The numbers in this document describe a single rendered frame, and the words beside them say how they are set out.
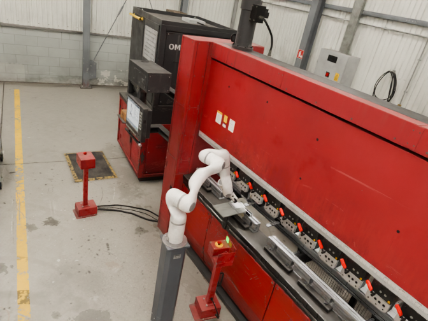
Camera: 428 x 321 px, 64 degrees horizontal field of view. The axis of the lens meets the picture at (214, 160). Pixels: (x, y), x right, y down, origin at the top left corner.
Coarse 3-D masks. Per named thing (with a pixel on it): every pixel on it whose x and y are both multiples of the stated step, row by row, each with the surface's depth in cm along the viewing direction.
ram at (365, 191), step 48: (240, 96) 300; (288, 96) 255; (240, 144) 308; (288, 144) 260; (336, 144) 225; (384, 144) 198; (288, 192) 266; (336, 192) 229; (384, 192) 201; (384, 240) 205
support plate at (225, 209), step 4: (220, 204) 316; (224, 204) 318; (228, 204) 319; (216, 208) 310; (220, 208) 311; (224, 208) 312; (228, 208) 313; (232, 208) 314; (240, 208) 317; (220, 212) 305; (224, 212) 307; (228, 212) 308; (232, 212) 309; (236, 212) 310; (240, 212) 311; (244, 212) 313; (224, 216) 301; (228, 216) 303
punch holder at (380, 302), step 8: (376, 280) 212; (376, 288) 212; (384, 288) 208; (368, 296) 217; (376, 296) 212; (384, 296) 209; (392, 296) 204; (376, 304) 213; (384, 304) 209; (392, 304) 210; (384, 312) 209
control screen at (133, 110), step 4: (128, 100) 363; (128, 104) 364; (132, 104) 353; (136, 104) 345; (128, 108) 365; (132, 108) 354; (136, 108) 346; (128, 112) 367; (132, 112) 356; (136, 112) 347; (128, 116) 368; (132, 116) 357; (136, 116) 348; (128, 120) 369; (132, 120) 358; (136, 120) 349; (132, 124) 359; (136, 124) 350; (136, 128) 351
